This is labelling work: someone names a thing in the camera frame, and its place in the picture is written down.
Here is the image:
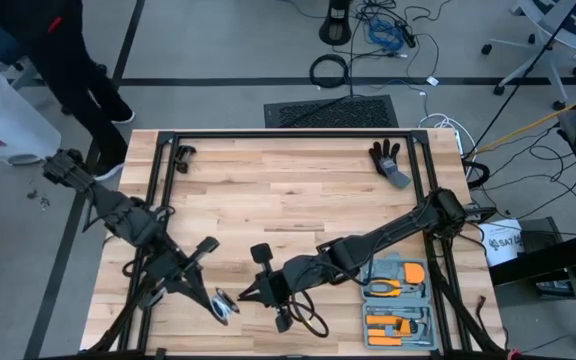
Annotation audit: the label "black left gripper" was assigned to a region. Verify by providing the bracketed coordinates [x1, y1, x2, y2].
[138, 235, 221, 321]

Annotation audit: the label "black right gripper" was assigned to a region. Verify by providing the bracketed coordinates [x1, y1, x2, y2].
[237, 242, 295, 334]

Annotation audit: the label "black plastic cord spool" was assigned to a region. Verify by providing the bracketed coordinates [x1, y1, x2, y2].
[209, 286, 242, 327]

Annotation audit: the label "small black clamp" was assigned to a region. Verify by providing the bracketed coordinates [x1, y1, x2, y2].
[173, 144, 197, 175]

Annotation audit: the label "short orange black tool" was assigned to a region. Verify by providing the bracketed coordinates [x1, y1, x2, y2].
[367, 325, 413, 338]

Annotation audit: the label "grey plastic tool case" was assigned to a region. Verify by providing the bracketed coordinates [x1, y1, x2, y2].
[359, 257, 439, 351]

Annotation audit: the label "black grey work glove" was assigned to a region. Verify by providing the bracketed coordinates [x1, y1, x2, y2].
[367, 138, 413, 190]

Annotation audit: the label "black floor grate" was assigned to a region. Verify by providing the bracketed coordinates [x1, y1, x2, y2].
[263, 94, 400, 130]

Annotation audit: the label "white plastic bin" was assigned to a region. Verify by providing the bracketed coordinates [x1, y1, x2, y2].
[0, 53, 63, 166]

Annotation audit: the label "black round stand base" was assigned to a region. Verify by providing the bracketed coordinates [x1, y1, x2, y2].
[318, 0, 353, 47]

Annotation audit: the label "person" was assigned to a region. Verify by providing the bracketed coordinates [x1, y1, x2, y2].
[0, 0, 137, 182]

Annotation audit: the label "black box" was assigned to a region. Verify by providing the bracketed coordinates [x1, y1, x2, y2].
[519, 216, 576, 301]

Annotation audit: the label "black side desk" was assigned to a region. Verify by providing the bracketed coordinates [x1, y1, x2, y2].
[487, 107, 576, 346]

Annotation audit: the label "black power strip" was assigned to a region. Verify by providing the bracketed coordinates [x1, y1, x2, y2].
[397, 20, 418, 50]

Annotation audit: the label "black diagonal support pole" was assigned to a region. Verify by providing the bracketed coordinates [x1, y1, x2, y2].
[465, 0, 576, 159]

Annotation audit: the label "white office chair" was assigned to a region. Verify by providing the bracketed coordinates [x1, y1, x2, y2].
[480, 0, 576, 112]

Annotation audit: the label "orange handled screwdriver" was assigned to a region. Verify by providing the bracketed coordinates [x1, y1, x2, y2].
[365, 313, 404, 327]
[367, 336, 402, 348]

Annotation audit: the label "orange handled pliers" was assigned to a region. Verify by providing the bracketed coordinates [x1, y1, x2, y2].
[362, 276, 403, 300]

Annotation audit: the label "black aluminium table frame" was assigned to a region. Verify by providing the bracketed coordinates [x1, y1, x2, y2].
[80, 128, 507, 360]

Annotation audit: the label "black coiled cable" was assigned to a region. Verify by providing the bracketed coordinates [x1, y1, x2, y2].
[308, 53, 351, 90]

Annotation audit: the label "white cable bundle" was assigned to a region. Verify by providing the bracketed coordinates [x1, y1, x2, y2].
[416, 112, 478, 171]

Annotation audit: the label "thick black looped cable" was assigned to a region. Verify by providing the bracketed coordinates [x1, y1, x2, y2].
[462, 159, 492, 190]

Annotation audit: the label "blue tangled cable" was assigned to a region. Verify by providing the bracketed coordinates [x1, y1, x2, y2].
[366, 18, 406, 52]

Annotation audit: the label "yellow floor cable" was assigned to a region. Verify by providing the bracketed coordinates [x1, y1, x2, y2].
[475, 85, 576, 155]

